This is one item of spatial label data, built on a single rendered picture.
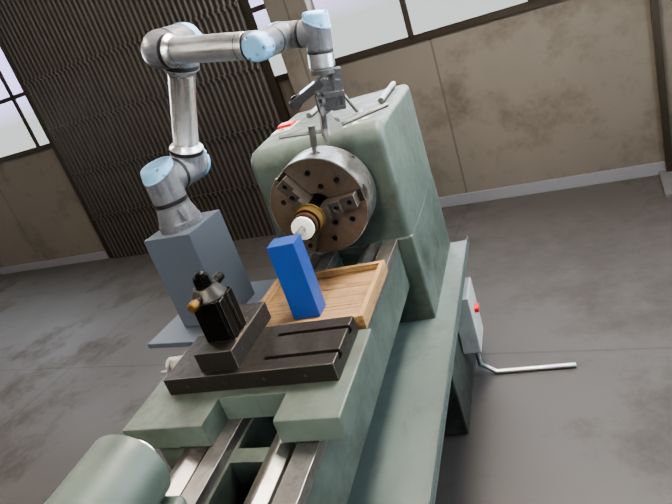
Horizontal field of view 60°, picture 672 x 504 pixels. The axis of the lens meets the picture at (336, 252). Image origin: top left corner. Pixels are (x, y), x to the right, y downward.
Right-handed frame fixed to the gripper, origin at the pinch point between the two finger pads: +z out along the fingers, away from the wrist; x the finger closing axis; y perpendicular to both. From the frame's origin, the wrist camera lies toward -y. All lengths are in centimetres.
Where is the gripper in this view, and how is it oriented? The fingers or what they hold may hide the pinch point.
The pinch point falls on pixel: (324, 138)
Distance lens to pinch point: 176.7
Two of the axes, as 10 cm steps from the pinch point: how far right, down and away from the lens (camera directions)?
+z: 1.3, 8.9, 4.4
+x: -1.2, -4.3, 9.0
